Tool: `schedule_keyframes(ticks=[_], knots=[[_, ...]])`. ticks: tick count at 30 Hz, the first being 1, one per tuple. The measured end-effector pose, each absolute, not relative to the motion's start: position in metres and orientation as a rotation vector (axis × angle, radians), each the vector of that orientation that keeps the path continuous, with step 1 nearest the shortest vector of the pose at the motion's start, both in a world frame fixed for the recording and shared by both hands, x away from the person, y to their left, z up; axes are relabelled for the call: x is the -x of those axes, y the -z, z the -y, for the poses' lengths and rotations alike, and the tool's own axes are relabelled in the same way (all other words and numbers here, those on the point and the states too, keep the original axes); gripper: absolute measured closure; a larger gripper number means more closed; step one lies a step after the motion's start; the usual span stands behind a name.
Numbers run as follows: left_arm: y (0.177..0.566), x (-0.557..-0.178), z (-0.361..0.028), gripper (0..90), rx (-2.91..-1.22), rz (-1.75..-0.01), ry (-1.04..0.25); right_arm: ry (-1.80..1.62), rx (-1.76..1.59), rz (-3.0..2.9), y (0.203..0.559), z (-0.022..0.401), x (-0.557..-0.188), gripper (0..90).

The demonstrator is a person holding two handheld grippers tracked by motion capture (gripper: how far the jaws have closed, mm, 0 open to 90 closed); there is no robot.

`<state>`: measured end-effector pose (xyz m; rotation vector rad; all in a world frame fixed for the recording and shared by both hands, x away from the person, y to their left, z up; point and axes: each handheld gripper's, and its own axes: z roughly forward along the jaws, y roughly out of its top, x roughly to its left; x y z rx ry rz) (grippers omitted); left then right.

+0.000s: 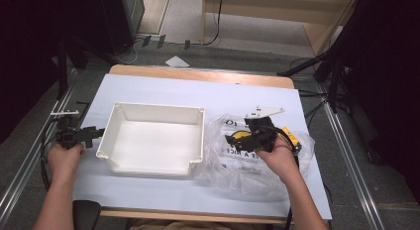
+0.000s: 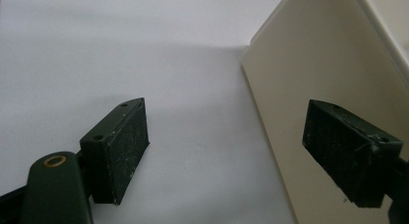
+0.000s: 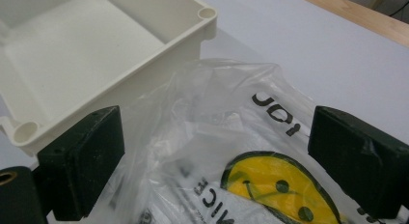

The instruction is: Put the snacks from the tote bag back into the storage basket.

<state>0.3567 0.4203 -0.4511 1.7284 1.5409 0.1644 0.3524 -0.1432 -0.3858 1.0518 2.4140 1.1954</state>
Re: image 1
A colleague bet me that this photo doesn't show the wooden shelf unit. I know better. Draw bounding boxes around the wooden shelf unit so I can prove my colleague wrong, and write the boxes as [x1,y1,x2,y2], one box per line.
[199,0,362,57]

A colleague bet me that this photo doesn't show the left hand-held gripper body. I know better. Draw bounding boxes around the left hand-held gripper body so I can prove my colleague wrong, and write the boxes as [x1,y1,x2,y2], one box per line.
[50,109,89,151]

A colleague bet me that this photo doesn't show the black chair seat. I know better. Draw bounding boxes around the black chair seat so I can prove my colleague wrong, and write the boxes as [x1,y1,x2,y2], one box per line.
[71,199,102,230]

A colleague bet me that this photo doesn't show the person's right hand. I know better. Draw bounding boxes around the person's right hand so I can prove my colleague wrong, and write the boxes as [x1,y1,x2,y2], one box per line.
[255,137,301,185]

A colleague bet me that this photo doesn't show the clear plastic bag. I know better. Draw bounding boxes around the clear plastic bag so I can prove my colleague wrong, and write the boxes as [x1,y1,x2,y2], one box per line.
[193,112,317,202]

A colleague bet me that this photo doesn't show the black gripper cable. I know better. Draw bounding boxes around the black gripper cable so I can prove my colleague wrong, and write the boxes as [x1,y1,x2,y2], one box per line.
[39,117,67,192]
[284,154,301,230]

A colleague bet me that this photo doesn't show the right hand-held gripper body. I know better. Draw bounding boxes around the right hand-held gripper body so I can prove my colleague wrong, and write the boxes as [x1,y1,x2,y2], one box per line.
[243,105,286,154]

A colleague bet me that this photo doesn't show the metal floor rail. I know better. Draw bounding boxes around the metal floor rail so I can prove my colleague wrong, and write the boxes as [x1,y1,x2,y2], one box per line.
[0,68,80,221]
[316,82,386,230]

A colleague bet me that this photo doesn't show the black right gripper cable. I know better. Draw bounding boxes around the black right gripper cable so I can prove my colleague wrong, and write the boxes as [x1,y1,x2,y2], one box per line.
[284,154,301,230]

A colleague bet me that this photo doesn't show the white table mat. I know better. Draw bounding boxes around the white table mat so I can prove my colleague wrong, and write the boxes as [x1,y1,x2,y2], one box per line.
[72,72,333,221]

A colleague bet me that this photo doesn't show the white floor cable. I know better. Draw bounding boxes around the white floor cable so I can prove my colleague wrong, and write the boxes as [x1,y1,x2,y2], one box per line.
[112,40,141,65]

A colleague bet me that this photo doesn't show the white paper sheet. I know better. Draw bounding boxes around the white paper sheet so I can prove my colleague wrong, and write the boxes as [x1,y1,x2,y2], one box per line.
[164,55,191,68]

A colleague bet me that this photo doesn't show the person's left hand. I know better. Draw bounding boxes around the person's left hand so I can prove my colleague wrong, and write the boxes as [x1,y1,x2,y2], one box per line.
[47,142,86,180]

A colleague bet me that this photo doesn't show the black tripod stand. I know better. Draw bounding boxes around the black tripod stand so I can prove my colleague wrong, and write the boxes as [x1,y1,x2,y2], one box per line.
[276,0,374,114]

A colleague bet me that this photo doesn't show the black metal stand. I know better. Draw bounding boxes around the black metal stand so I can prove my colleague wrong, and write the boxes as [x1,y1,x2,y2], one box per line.
[56,35,69,101]

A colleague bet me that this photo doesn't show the black hanging cable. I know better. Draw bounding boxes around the black hanging cable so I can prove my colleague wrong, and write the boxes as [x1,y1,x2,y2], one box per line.
[201,0,226,48]

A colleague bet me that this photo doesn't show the white plastic bin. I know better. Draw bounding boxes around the white plastic bin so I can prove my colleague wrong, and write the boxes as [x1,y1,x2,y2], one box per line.
[95,101,206,176]

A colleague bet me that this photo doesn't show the dark cabinet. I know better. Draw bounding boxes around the dark cabinet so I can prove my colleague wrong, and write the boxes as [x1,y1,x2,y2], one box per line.
[95,0,147,57]

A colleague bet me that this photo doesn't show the black floor cables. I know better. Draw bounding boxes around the black floor cables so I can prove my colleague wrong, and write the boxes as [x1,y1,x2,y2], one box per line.
[288,57,351,120]

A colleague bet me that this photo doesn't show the wooden table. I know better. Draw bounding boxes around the wooden table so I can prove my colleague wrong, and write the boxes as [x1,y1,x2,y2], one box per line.
[98,63,333,225]

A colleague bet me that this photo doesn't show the yellow round object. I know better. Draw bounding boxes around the yellow round object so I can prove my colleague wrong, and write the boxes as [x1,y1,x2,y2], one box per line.
[229,128,254,141]

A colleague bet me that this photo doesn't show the yellow black object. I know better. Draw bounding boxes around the yellow black object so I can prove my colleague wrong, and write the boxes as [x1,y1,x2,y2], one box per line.
[279,125,303,157]

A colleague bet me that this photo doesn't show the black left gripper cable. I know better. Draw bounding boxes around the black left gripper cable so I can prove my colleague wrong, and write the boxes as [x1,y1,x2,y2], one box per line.
[39,117,67,192]

